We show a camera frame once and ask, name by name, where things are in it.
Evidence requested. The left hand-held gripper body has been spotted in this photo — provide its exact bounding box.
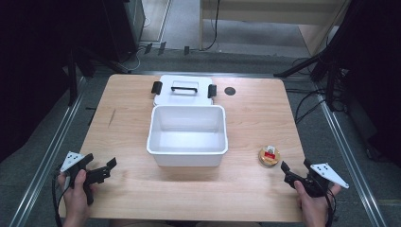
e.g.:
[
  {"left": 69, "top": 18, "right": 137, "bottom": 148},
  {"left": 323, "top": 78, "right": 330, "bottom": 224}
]
[{"left": 60, "top": 150, "right": 110, "bottom": 206}]

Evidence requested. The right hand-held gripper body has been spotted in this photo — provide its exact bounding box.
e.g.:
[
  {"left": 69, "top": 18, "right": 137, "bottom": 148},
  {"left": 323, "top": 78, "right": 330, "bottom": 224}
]
[{"left": 291, "top": 158, "right": 350, "bottom": 199}]

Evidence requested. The person's right hand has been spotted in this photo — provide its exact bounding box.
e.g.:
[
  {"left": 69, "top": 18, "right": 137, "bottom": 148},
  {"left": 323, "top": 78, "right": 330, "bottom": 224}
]
[{"left": 293, "top": 180, "right": 342, "bottom": 226}]

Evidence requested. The person's left hand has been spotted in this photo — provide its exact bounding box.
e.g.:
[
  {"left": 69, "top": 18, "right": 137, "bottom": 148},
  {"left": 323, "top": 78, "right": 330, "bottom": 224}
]
[{"left": 57, "top": 168, "right": 99, "bottom": 226}]

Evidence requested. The white plastic storage box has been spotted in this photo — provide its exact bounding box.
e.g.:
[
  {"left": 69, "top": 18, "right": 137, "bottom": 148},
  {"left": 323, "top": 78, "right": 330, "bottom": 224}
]
[{"left": 146, "top": 104, "right": 229, "bottom": 167}]

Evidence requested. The black tripod stand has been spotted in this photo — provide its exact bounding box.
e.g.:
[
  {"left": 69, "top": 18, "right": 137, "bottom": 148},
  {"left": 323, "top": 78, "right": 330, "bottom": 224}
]
[
  {"left": 272, "top": 6, "right": 354, "bottom": 110},
  {"left": 64, "top": 46, "right": 131, "bottom": 107}
]

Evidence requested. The dark curtain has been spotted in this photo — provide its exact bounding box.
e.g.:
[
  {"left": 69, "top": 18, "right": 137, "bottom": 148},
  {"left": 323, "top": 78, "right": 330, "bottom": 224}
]
[
  {"left": 327, "top": 0, "right": 401, "bottom": 168},
  {"left": 0, "top": 0, "right": 108, "bottom": 164}
]

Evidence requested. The dark cabinet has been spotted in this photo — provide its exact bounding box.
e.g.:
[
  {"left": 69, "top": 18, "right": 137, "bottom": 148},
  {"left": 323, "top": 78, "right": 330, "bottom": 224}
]
[{"left": 100, "top": 0, "right": 147, "bottom": 62}]

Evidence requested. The light wooden cabinet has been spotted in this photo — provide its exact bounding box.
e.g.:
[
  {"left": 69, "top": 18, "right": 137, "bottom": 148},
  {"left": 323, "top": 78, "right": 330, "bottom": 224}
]
[{"left": 199, "top": 0, "right": 352, "bottom": 57}]

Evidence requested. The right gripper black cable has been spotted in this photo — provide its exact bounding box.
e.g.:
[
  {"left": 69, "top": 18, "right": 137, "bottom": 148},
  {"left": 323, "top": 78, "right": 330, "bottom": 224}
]
[{"left": 321, "top": 181, "right": 339, "bottom": 227}]

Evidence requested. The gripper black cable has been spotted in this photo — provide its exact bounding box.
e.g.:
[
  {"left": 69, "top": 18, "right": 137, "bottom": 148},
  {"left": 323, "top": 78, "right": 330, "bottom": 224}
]
[
  {"left": 51, "top": 164, "right": 66, "bottom": 227},
  {"left": 321, "top": 181, "right": 339, "bottom": 227}
]

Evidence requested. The metal floor rail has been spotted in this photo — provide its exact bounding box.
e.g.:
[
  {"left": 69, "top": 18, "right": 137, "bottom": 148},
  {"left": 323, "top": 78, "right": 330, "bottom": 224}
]
[
  {"left": 313, "top": 81, "right": 388, "bottom": 227},
  {"left": 9, "top": 77, "right": 88, "bottom": 227}
]

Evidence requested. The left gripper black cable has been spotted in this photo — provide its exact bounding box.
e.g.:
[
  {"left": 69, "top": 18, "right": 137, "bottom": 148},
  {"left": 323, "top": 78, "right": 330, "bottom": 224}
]
[{"left": 51, "top": 164, "right": 66, "bottom": 227}]

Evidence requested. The bundle of black floor cables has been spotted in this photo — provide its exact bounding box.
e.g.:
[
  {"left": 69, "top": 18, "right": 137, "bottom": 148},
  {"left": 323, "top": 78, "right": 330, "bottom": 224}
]
[{"left": 285, "top": 56, "right": 348, "bottom": 126}]

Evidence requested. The white lid with black handle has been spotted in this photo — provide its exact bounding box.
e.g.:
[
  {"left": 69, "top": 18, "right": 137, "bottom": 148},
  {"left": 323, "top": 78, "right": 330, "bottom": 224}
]
[{"left": 150, "top": 74, "right": 218, "bottom": 108}]

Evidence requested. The white floor cable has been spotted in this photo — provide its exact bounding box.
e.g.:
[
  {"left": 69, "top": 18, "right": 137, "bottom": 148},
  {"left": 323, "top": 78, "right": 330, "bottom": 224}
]
[{"left": 127, "top": 17, "right": 152, "bottom": 72}]

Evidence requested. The black hanging cable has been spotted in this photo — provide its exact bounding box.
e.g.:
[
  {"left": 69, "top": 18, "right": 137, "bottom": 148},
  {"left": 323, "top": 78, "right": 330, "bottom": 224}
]
[{"left": 202, "top": 0, "right": 221, "bottom": 52}]

